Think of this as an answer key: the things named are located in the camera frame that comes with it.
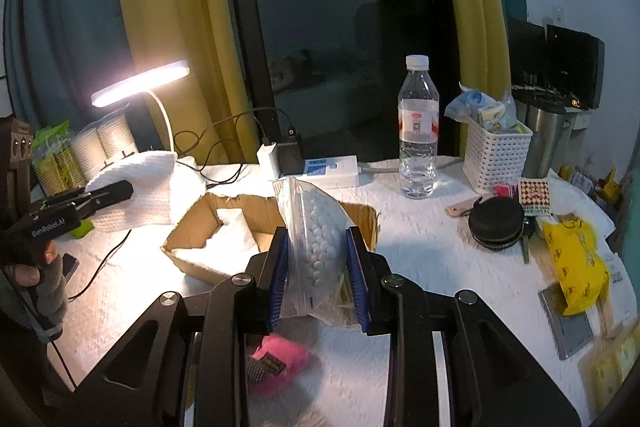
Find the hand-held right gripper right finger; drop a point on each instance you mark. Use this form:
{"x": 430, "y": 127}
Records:
{"x": 357, "y": 279}

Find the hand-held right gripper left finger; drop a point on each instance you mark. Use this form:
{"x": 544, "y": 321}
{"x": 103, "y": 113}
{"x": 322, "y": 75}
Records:
{"x": 278, "y": 279}

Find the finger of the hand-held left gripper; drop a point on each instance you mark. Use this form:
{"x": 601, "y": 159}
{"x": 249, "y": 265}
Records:
{"x": 112, "y": 191}
{"x": 107, "y": 206}

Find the white towel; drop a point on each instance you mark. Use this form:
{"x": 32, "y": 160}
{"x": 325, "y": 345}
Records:
{"x": 145, "y": 187}

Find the clear bag of white pellets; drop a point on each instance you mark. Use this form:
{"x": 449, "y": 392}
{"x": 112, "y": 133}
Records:
{"x": 320, "y": 237}

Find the cardboard box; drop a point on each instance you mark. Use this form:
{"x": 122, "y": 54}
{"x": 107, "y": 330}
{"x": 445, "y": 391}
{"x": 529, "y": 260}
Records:
{"x": 210, "y": 267}

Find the person's left forearm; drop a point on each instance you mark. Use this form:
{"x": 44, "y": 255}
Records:
{"x": 22, "y": 357}

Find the person's left hand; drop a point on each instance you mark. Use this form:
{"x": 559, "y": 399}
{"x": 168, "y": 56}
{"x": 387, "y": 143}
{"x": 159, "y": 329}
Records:
{"x": 50, "y": 292}

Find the small dark flat device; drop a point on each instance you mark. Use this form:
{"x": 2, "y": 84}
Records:
{"x": 70, "y": 264}

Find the green snack packet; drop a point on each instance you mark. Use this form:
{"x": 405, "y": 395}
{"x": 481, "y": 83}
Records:
{"x": 52, "y": 157}

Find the white cloth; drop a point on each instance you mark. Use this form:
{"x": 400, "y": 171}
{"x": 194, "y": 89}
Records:
{"x": 220, "y": 242}

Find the pink fluffy cloth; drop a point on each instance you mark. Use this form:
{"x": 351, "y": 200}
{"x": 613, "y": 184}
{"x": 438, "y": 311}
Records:
{"x": 290, "y": 357}

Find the white power strip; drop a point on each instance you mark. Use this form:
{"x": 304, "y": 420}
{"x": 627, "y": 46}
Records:
{"x": 332, "y": 169}

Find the white desk lamp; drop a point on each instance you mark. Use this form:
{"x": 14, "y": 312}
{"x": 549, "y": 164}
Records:
{"x": 142, "y": 82}

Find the white charger plug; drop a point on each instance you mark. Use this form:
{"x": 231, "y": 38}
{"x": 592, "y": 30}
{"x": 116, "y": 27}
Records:
{"x": 266, "y": 162}

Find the wooden key tag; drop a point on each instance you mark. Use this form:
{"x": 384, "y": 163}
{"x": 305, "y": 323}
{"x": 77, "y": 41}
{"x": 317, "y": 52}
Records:
{"x": 462, "y": 209}

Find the black power adapter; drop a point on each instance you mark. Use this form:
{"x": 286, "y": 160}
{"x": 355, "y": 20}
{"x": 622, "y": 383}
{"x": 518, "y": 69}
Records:
{"x": 291, "y": 152}

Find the black round zip case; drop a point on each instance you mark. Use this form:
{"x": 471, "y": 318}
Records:
{"x": 496, "y": 224}

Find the clear plastic water bottle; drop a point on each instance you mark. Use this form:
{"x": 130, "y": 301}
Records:
{"x": 419, "y": 132}

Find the small red packet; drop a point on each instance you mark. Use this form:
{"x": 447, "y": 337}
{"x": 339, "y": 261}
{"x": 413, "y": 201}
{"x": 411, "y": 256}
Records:
{"x": 503, "y": 190}

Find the white perforated plastic basket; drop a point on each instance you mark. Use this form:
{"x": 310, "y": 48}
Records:
{"x": 495, "y": 157}

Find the yellow curtain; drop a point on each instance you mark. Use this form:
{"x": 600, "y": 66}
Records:
{"x": 170, "y": 7}
{"x": 475, "y": 7}

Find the red checkered small box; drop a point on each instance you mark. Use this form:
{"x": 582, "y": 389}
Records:
{"x": 534, "y": 197}

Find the blue and white packets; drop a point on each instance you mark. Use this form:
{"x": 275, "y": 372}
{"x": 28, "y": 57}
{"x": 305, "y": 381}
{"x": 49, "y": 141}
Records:
{"x": 475, "y": 104}

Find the yellow plastic bag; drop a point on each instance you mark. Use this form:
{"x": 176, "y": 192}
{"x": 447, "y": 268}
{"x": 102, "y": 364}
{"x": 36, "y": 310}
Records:
{"x": 575, "y": 267}

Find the grey notebook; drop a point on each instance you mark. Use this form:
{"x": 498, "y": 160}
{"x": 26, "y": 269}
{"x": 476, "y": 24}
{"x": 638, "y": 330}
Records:
{"x": 570, "y": 332}

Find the stainless steel tumbler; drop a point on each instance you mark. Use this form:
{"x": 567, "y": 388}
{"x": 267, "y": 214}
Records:
{"x": 542, "y": 142}

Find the dark window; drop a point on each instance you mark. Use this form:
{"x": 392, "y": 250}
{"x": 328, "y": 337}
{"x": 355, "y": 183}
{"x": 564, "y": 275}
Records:
{"x": 340, "y": 32}

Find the pale yellow packets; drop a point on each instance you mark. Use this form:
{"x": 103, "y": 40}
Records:
{"x": 610, "y": 367}

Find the black monitor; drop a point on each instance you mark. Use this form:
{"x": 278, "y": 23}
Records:
{"x": 555, "y": 57}

